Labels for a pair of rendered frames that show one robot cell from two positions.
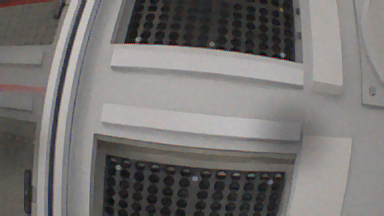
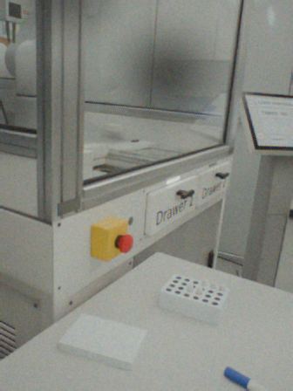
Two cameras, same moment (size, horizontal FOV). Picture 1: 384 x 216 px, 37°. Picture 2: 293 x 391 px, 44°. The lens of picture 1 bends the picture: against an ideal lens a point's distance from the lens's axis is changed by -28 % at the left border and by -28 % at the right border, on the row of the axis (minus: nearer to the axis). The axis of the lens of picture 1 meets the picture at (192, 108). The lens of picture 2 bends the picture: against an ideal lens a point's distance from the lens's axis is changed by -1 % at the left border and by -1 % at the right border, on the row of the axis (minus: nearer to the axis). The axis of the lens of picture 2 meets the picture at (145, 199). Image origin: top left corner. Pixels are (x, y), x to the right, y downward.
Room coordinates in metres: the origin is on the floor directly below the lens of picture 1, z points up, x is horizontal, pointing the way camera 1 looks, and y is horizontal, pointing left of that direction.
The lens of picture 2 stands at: (1.49, 0.29, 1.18)
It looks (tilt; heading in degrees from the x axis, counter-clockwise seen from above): 17 degrees down; 194
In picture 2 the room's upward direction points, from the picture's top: 4 degrees clockwise
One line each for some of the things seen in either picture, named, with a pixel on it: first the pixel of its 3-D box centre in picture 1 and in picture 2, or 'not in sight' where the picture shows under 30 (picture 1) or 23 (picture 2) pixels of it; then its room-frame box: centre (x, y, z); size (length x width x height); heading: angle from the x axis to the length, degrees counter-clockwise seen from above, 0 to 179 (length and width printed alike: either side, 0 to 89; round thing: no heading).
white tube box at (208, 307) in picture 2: not in sight; (194, 298); (0.83, 0.25, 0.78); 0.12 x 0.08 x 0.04; 80
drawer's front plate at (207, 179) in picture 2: not in sight; (213, 182); (0.20, 0.22, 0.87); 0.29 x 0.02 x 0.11; 164
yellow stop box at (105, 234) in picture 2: not in sight; (111, 238); (0.82, 0.06, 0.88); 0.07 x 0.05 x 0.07; 164
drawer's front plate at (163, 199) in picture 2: not in sight; (173, 202); (0.50, 0.14, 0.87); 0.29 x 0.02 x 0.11; 164
